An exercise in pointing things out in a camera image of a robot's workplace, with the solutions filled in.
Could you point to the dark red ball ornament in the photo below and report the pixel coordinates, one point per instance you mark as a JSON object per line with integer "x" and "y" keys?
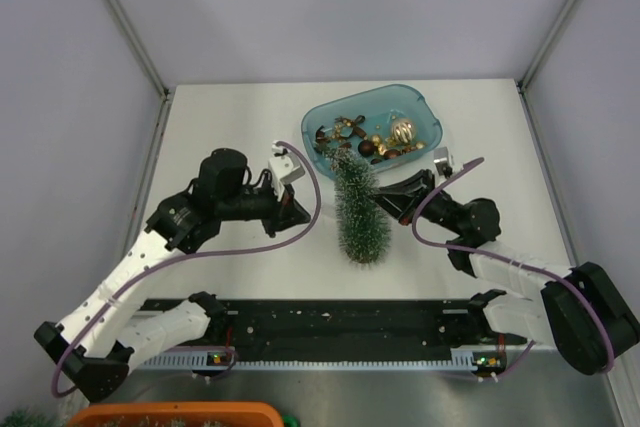
{"x": 367, "y": 148}

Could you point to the small green christmas tree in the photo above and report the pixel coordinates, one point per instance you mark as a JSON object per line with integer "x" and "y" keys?
{"x": 364, "y": 232}

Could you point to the teal plastic tray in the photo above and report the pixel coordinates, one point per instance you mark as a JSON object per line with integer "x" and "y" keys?
{"x": 381, "y": 106}

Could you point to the spare green tree corner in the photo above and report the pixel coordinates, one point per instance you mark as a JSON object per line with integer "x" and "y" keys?
{"x": 27, "y": 417}

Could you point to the orange plastic bin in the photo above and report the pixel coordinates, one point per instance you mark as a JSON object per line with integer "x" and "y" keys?
{"x": 204, "y": 413}

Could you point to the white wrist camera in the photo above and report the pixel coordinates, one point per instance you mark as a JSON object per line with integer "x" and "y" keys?
{"x": 444, "y": 163}
{"x": 284, "y": 169}

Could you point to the aluminium frame post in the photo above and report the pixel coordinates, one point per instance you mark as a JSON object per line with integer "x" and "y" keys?
{"x": 125, "y": 26}
{"x": 553, "y": 35}

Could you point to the left aluminium frame post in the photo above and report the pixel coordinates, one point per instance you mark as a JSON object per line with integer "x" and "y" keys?
{"x": 125, "y": 26}

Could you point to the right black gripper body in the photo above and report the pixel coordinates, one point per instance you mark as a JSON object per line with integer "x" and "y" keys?
{"x": 432, "y": 207}

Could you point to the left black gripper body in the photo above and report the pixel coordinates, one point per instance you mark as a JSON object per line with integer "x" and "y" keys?
{"x": 272, "y": 210}

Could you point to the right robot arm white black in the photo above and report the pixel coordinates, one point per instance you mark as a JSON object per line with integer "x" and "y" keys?
{"x": 577, "y": 310}

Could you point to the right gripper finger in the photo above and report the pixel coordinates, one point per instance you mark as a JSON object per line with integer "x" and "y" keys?
{"x": 398, "y": 207}
{"x": 421, "y": 180}

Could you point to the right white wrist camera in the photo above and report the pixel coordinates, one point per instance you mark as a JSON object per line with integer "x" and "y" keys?
{"x": 444, "y": 163}

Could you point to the large gold ball ornament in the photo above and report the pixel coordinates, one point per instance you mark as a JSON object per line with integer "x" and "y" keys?
{"x": 403, "y": 131}

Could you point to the right aluminium frame post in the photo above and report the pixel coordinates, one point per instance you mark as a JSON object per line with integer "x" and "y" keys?
{"x": 553, "y": 35}

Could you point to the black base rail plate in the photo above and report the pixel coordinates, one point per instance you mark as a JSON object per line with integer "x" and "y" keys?
{"x": 446, "y": 322}

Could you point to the white cable duct strip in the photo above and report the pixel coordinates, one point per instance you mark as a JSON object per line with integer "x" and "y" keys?
{"x": 459, "y": 361}

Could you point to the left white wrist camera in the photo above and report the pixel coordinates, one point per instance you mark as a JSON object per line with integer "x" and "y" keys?
{"x": 284, "y": 169}

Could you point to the green object at bottom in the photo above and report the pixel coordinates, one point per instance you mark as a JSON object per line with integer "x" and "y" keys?
{"x": 290, "y": 421}

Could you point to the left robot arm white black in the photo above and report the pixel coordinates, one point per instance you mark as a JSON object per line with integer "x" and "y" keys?
{"x": 95, "y": 347}

